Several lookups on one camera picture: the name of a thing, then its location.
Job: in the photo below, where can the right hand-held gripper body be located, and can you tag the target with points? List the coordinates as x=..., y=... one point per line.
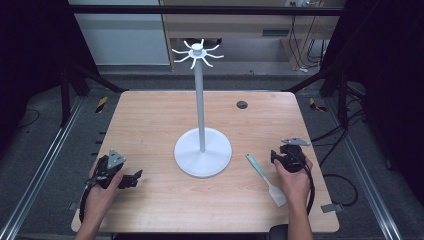
x=293, y=160

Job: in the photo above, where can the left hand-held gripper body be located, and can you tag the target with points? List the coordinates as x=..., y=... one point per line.
x=115, y=159

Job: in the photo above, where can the person's right hand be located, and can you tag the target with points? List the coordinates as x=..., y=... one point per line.
x=296, y=186

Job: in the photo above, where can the person's left hand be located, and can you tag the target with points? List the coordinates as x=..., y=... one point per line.
x=100, y=198

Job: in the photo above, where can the yellow black tape piece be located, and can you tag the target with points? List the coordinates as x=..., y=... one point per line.
x=101, y=104
x=315, y=105

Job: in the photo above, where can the dark round table grommet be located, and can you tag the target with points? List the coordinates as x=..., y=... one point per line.
x=242, y=105

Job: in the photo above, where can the white hook stand rack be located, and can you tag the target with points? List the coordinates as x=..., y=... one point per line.
x=202, y=156

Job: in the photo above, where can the black chair part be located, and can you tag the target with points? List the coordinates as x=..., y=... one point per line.
x=278, y=232

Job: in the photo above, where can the white cabinet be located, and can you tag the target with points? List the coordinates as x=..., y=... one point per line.
x=126, y=40

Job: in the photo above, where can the grey metal bracket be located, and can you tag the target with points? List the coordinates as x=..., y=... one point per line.
x=331, y=208

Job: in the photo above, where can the aluminium floor rail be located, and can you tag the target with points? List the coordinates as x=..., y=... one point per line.
x=366, y=180
x=43, y=163

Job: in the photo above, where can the black metal frame stand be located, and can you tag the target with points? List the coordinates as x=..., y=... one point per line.
x=341, y=96
x=65, y=96

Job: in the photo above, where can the black horizontal frame bar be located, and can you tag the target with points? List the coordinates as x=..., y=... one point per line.
x=200, y=10

